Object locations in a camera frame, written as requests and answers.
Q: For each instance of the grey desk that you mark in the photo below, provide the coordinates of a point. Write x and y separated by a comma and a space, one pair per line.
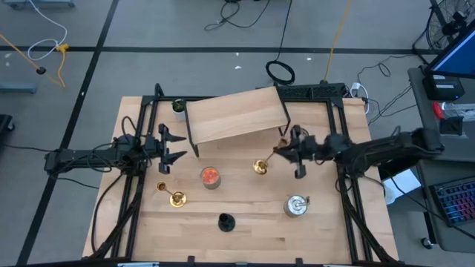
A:
421, 111

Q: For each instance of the grey cart base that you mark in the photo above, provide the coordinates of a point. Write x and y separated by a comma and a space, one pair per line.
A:
37, 3

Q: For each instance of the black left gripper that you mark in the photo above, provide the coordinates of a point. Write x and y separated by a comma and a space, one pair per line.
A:
152, 146

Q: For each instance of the orange candle glass jar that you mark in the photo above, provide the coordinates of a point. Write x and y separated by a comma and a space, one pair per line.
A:
210, 176

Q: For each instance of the small black box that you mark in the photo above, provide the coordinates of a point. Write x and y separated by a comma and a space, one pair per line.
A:
451, 126

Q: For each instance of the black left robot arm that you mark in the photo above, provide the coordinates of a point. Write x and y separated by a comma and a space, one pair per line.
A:
74, 157

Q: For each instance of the black box device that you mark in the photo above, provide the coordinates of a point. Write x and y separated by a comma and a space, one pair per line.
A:
443, 89

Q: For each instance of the black candlestick holder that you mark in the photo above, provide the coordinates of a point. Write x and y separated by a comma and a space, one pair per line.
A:
226, 223

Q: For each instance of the black floor fan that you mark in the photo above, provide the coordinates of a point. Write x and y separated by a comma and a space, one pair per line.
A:
451, 26

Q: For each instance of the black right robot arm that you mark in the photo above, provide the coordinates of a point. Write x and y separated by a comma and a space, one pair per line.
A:
389, 146

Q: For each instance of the clear bottle red cap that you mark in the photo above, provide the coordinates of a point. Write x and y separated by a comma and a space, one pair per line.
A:
438, 110

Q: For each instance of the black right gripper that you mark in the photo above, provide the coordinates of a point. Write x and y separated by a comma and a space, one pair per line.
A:
308, 148

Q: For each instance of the white power adapter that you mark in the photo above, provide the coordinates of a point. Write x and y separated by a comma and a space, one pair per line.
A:
355, 88

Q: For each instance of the wooden shelf black legs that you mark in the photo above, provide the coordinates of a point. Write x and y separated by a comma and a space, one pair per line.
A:
237, 115

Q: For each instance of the small green potted plant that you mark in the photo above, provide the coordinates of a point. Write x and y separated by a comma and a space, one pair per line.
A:
178, 106

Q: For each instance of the computer monitor blue screen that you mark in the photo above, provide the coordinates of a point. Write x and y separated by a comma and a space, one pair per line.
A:
460, 57

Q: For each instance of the white box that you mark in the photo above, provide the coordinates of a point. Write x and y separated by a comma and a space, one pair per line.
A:
406, 181

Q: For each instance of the black aluminium table frame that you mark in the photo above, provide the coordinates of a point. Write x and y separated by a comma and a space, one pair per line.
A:
150, 99

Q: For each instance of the gold candlestick holder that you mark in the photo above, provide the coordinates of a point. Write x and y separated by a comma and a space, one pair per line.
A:
261, 167
178, 199

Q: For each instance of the black caster wheel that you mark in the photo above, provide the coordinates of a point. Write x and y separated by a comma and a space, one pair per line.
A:
427, 243

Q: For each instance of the backlit keyboard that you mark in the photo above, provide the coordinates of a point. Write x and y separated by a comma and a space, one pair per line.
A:
458, 202

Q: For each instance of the grey floor bar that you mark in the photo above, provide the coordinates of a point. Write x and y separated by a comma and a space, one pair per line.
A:
16, 88

